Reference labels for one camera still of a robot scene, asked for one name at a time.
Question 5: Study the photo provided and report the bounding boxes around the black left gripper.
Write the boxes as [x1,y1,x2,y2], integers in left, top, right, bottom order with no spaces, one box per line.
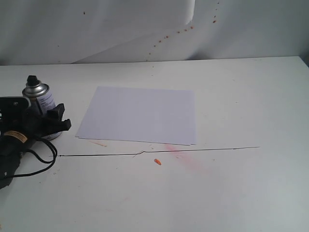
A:
[0,97,71,142]

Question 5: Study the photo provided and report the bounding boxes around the silver spray can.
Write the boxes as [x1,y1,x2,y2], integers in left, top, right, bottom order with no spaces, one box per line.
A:
[22,75,61,140]

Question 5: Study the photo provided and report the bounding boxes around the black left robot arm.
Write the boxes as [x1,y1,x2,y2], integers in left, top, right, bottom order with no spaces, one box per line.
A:
[0,97,71,188]

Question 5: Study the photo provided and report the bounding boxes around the white backdrop paper sheet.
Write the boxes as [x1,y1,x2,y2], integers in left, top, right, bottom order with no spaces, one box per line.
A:
[0,0,309,65]

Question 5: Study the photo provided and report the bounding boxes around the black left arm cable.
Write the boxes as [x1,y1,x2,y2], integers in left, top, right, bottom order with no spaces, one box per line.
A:
[0,137,58,181]

